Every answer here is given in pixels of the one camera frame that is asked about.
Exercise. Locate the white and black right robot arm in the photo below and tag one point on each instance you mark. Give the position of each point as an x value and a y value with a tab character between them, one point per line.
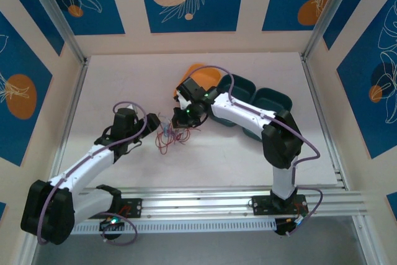
280	150

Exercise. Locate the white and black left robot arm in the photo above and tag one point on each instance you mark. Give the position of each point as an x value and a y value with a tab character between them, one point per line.
87	168

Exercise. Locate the orange plastic bin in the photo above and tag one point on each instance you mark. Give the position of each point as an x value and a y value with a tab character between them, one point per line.
204	77

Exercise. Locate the teal plastic bin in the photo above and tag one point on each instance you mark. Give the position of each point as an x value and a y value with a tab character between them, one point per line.
273	100
240	86

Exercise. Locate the black base electronics board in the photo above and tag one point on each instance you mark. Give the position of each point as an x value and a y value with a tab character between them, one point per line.
112	222
290	226

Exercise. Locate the aluminium table edge rail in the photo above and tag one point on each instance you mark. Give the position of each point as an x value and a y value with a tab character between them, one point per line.
322	116
73	116

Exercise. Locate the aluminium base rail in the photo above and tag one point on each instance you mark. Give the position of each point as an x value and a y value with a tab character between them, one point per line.
198	198

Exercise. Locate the aluminium frame post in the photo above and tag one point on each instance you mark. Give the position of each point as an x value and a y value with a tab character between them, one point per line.
52	7
328	10

